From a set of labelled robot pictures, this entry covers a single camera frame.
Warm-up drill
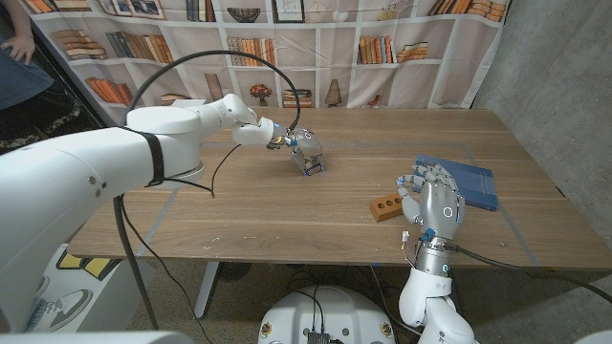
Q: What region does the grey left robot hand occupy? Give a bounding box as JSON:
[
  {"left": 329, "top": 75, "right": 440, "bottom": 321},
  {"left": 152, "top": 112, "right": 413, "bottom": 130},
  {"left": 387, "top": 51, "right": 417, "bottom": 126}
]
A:
[{"left": 285, "top": 127, "right": 327, "bottom": 177}]

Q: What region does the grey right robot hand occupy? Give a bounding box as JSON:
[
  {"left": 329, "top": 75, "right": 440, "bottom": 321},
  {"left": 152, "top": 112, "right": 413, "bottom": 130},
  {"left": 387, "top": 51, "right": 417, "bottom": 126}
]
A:
[{"left": 395, "top": 162, "right": 466, "bottom": 240}]

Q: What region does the brown block with holes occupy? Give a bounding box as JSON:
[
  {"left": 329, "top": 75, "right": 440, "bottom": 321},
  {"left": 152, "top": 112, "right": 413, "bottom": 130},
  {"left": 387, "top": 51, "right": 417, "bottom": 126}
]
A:
[{"left": 368, "top": 192, "right": 405, "bottom": 224}]

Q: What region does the blue book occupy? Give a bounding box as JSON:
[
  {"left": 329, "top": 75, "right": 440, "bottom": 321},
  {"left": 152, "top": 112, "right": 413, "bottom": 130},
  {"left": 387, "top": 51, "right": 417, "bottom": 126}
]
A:
[{"left": 413, "top": 153, "right": 499, "bottom": 212}]

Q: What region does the printed bookshelf backdrop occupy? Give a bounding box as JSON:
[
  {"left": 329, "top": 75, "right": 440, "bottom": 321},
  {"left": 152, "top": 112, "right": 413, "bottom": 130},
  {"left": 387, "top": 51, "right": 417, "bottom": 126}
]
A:
[{"left": 18, "top": 0, "right": 511, "bottom": 144}]

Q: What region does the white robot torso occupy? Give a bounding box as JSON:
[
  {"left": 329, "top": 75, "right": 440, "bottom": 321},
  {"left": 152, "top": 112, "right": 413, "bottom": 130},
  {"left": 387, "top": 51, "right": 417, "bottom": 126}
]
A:
[{"left": 257, "top": 285, "right": 397, "bottom": 344}]

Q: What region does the white table leg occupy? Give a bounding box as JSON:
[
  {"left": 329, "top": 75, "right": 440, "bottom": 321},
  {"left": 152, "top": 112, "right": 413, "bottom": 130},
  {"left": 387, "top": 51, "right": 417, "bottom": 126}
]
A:
[{"left": 193, "top": 261, "right": 221, "bottom": 320}]

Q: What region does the yellow black floor item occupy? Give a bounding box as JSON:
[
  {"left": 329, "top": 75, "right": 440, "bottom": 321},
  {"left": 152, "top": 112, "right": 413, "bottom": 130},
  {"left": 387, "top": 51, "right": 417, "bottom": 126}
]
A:
[{"left": 55, "top": 248, "right": 123, "bottom": 282}]

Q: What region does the person in dark shorts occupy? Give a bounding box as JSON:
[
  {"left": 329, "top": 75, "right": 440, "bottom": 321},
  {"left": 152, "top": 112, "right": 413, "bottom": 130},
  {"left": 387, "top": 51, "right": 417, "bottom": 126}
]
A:
[{"left": 0, "top": 0, "right": 97, "bottom": 155}]

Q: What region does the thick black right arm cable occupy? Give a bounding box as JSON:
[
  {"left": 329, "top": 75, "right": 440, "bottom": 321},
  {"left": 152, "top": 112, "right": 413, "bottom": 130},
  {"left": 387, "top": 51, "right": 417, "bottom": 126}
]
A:
[{"left": 444, "top": 242, "right": 612, "bottom": 305}]

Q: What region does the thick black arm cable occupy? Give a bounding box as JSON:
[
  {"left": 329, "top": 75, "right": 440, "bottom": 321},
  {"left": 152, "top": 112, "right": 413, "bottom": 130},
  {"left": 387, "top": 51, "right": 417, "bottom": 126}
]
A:
[
  {"left": 112, "top": 49, "right": 301, "bottom": 332},
  {"left": 444, "top": 242, "right": 612, "bottom": 305}
]

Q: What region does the black cable strap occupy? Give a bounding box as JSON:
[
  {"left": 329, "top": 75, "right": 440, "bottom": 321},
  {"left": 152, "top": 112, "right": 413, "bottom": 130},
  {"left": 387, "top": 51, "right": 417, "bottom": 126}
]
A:
[{"left": 119, "top": 126, "right": 166, "bottom": 187}]

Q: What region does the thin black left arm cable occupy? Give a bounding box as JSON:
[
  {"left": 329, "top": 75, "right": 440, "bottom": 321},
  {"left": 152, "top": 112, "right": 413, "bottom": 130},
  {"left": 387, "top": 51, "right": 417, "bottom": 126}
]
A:
[{"left": 119, "top": 142, "right": 242, "bottom": 344}]

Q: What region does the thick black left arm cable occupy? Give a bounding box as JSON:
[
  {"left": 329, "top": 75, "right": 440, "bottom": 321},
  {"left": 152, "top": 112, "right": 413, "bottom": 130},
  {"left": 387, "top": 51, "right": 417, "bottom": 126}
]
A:
[{"left": 112, "top": 49, "right": 301, "bottom": 332}]

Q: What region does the black metal post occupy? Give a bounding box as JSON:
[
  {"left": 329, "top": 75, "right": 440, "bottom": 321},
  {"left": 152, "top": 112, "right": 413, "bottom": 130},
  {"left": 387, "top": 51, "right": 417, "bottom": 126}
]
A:
[{"left": 9, "top": 0, "right": 123, "bottom": 155}]

